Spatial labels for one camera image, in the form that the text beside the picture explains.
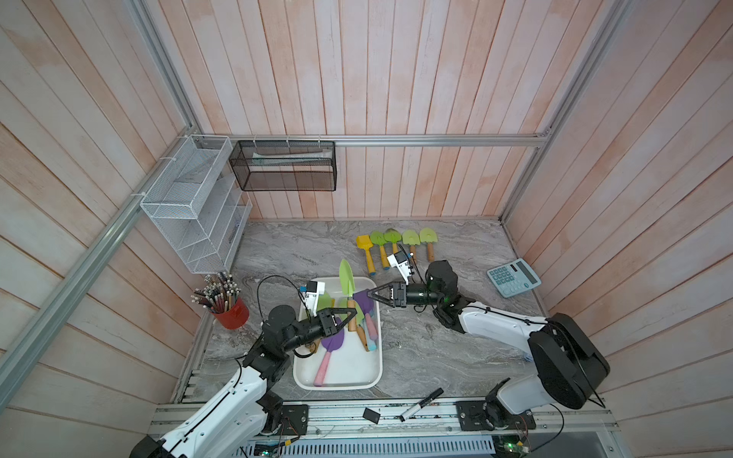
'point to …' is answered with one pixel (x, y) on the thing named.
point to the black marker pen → (433, 395)
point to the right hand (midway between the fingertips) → (370, 296)
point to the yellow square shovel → (364, 241)
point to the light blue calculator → (513, 278)
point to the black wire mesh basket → (285, 165)
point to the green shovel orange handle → (392, 236)
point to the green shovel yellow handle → (380, 239)
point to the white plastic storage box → (351, 360)
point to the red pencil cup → (235, 319)
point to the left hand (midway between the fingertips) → (354, 318)
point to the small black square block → (371, 415)
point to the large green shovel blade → (325, 301)
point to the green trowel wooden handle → (363, 338)
